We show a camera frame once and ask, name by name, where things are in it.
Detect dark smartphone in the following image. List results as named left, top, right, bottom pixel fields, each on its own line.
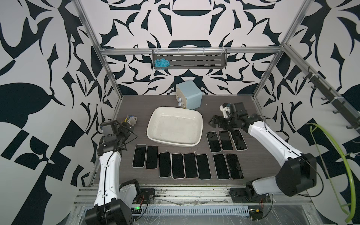
left=196, top=154, right=212, bottom=180
left=206, top=131, right=222, bottom=153

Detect pink case smartphone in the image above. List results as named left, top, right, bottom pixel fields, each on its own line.
left=230, top=130, right=248, bottom=151

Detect beige case smartphone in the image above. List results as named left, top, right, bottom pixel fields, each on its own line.
left=132, top=144, right=147, bottom=168

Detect white plastic storage tub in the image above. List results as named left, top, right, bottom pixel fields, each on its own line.
left=146, top=106, right=203, bottom=147

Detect slim black smartphone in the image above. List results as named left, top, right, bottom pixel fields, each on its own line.
left=213, top=154, right=230, bottom=180

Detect grey edge smartphone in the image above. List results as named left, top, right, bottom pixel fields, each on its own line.
left=159, top=152, right=172, bottom=178

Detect white case smartphone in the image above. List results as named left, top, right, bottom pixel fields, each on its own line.
left=171, top=153, right=185, bottom=180

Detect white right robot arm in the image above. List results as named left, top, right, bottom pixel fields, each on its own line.
left=208, top=102, right=319, bottom=197

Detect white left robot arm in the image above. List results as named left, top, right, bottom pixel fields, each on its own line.
left=85, top=121, right=141, bottom=225

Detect small yellow white toy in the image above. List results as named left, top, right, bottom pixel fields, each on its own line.
left=124, top=115, right=138, bottom=126

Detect blue mini drawer cabinet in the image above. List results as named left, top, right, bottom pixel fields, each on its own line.
left=176, top=80, right=202, bottom=110

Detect blue crumpled cloth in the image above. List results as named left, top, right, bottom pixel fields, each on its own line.
left=154, top=58, right=170, bottom=69

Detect left green-lit circuit board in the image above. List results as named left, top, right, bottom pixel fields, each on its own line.
left=131, top=206, right=143, bottom=215

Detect right small circuit board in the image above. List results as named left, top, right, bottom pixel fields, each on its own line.
left=249, top=209, right=263, bottom=221

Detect green hoop tube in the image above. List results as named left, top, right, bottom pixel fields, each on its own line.
left=307, top=121, right=359, bottom=225

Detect grey slotted wall rack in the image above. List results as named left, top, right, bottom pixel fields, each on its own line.
left=152, top=48, right=227, bottom=70

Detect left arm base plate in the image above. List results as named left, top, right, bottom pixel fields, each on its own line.
left=137, top=188, right=155, bottom=205

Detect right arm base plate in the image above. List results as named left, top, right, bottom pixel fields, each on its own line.
left=229, top=187, right=271, bottom=203

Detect white slotted cable duct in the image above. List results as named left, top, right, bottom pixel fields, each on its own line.
left=144, top=205, right=249, bottom=217

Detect black wall hook rail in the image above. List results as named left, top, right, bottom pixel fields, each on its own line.
left=304, top=67, right=360, bottom=133

